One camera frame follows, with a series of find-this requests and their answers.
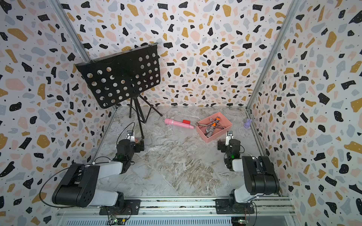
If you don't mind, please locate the pink plastic storage box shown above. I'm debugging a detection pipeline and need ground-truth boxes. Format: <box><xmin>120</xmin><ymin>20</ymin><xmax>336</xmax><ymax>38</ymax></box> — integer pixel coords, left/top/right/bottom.
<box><xmin>195</xmin><ymin>112</ymin><xmax>232</xmax><ymax>143</ymax></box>

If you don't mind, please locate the orange handled adjustable wrench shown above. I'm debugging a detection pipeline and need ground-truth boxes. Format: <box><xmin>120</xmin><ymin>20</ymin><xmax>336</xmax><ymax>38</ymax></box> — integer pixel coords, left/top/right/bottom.
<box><xmin>206</xmin><ymin>116</ymin><xmax>223</xmax><ymax>134</ymax></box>

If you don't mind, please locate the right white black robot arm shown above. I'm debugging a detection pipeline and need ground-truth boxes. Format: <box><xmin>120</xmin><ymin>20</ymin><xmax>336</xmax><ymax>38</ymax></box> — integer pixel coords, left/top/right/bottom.
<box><xmin>217</xmin><ymin>138</ymin><xmax>280</xmax><ymax>206</ymax></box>

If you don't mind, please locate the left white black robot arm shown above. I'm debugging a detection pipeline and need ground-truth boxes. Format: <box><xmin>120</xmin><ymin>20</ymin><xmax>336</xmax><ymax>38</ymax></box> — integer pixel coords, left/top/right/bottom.
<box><xmin>52</xmin><ymin>139</ymin><xmax>144</xmax><ymax>211</ymax></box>

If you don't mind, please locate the pink cylindrical flashlight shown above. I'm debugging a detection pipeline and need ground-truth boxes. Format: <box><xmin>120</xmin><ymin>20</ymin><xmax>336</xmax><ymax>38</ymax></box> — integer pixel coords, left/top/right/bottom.
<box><xmin>165</xmin><ymin>118</ymin><xmax>195</xmax><ymax>129</ymax></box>

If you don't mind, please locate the black perforated music stand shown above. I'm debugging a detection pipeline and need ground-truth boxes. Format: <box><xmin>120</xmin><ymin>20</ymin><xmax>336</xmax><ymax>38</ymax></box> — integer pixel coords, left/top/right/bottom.
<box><xmin>76</xmin><ymin>43</ymin><xmax>161</xmax><ymax>124</ymax></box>

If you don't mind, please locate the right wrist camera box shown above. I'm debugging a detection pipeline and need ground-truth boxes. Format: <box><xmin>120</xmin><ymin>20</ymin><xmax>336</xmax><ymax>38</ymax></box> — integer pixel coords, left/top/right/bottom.
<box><xmin>226</xmin><ymin>131</ymin><xmax>233</xmax><ymax>140</ymax></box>

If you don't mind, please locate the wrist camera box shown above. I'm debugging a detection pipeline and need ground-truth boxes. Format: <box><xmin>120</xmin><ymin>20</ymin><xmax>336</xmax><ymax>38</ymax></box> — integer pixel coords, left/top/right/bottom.
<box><xmin>226</xmin><ymin>131</ymin><xmax>233</xmax><ymax>140</ymax></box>
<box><xmin>125</xmin><ymin>131</ymin><xmax>135</xmax><ymax>143</ymax></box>

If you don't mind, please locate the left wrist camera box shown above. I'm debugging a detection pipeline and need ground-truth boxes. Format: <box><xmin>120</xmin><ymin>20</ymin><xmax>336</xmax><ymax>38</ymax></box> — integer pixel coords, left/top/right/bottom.
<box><xmin>125</xmin><ymin>131</ymin><xmax>135</xmax><ymax>143</ymax></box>

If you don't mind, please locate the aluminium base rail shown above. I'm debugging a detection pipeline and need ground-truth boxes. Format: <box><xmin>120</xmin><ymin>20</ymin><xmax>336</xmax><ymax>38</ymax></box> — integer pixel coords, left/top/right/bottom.
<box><xmin>54</xmin><ymin>196</ymin><xmax>299</xmax><ymax>226</ymax></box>

